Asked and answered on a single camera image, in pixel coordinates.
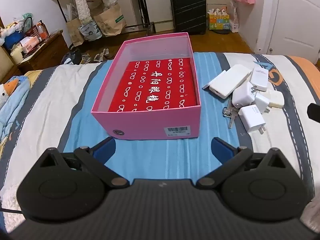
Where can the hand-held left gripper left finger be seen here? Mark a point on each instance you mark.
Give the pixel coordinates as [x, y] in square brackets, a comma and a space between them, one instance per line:
[105, 150]

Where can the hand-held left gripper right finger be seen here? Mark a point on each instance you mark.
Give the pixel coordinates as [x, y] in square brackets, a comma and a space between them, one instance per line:
[222, 150]

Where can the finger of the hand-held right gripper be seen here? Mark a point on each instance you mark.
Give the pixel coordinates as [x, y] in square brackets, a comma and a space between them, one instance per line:
[314, 113]

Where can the bunch of keys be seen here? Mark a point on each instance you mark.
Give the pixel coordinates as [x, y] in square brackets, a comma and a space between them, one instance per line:
[231, 116]

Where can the white cuboid charger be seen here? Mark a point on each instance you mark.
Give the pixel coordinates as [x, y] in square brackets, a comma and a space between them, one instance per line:
[251, 118]

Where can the pink cardboard box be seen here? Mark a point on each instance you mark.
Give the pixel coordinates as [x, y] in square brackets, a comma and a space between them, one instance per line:
[140, 122]

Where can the small white charger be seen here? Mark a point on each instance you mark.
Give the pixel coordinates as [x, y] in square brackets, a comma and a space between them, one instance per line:
[262, 102]

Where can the large white charger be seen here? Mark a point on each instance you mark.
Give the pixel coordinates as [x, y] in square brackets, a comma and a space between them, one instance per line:
[242, 95]

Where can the white power bank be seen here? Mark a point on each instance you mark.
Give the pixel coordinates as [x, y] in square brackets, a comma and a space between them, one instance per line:
[231, 80]

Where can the cream charger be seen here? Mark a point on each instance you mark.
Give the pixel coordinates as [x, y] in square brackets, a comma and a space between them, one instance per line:
[275, 98]

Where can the flat white charger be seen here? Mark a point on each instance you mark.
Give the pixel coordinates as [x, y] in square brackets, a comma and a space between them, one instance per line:
[260, 76]

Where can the striped bed sheet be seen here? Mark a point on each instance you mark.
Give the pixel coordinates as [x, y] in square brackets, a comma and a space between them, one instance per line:
[62, 100]

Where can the red printed cloth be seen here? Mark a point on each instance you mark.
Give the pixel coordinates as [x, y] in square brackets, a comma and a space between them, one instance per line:
[160, 85]

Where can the grey sneakers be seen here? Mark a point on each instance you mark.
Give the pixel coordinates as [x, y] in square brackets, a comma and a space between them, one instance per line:
[86, 58]

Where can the beige sandals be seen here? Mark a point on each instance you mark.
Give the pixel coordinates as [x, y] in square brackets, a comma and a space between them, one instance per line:
[103, 55]

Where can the white door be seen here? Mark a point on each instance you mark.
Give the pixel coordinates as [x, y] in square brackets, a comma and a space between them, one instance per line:
[292, 17]

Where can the dark backpack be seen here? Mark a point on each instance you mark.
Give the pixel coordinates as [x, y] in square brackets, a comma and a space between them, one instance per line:
[71, 57]

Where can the fluffy pink clothing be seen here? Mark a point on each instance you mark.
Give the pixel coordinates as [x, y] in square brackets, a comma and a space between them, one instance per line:
[311, 215]

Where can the blue plush blanket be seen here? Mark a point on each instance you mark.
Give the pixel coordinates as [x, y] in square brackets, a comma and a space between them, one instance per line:
[12, 100]

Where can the wooden nightstand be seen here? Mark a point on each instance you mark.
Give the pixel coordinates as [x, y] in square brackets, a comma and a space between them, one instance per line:
[42, 55]

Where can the white and blue plastic bag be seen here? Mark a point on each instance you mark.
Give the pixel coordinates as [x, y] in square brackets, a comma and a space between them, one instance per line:
[90, 31]

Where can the small brown paper bag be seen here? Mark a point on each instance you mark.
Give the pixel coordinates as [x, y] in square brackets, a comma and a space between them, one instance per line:
[74, 31]

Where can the large brown paper bag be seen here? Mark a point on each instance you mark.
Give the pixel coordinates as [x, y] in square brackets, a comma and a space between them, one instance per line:
[111, 21]

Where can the pink tissue box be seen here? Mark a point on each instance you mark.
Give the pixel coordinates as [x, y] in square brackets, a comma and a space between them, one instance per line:
[30, 43]

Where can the colourful gift bag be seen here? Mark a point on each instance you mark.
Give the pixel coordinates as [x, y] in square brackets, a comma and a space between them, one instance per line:
[219, 20]

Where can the black suitcase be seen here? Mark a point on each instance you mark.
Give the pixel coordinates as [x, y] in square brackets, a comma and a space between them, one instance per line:
[188, 12]

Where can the black clothes rack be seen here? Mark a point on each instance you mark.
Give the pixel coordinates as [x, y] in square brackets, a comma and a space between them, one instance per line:
[143, 10]

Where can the white fluffy scarf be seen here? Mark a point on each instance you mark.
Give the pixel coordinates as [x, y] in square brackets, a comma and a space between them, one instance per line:
[81, 2]

